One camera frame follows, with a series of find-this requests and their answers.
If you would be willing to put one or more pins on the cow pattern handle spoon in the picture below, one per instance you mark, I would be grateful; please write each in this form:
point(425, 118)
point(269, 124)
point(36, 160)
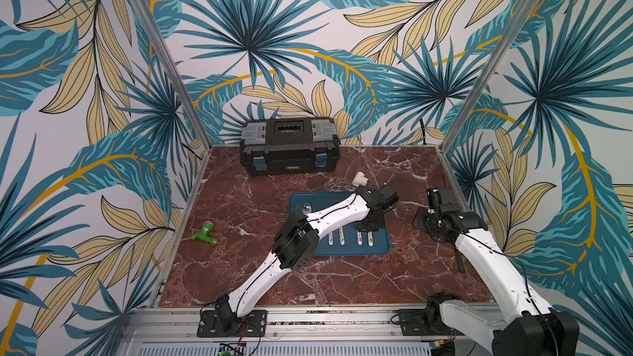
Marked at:
point(306, 208)

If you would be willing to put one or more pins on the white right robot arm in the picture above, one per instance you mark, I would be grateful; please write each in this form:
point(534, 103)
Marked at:
point(529, 325)

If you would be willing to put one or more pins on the aluminium front rail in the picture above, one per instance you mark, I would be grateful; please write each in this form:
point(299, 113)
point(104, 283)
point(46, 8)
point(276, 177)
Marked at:
point(370, 329)

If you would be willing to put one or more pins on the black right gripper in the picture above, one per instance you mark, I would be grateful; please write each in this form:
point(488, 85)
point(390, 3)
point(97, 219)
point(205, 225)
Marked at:
point(429, 220)

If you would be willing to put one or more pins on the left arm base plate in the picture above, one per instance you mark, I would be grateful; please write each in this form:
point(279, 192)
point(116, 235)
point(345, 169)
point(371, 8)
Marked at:
point(215, 325)

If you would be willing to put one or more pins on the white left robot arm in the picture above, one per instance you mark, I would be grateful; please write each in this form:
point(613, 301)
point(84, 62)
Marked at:
point(295, 244)

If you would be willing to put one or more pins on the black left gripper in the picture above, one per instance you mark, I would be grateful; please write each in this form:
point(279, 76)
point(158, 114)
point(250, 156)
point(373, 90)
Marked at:
point(361, 226)

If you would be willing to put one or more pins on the green toy drill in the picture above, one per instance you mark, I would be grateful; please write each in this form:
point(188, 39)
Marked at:
point(203, 235)

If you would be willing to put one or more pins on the white PVC tee fitting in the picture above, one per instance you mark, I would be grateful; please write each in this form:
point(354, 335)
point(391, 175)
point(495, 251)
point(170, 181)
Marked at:
point(360, 179)

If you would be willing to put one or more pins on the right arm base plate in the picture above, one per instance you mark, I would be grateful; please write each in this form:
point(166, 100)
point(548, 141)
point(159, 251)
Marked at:
point(422, 322)

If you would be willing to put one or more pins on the black plastic toolbox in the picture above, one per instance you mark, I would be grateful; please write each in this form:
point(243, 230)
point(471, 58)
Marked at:
point(289, 146)

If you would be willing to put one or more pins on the teal plastic tray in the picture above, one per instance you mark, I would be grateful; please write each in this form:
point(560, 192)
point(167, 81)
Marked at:
point(322, 200)

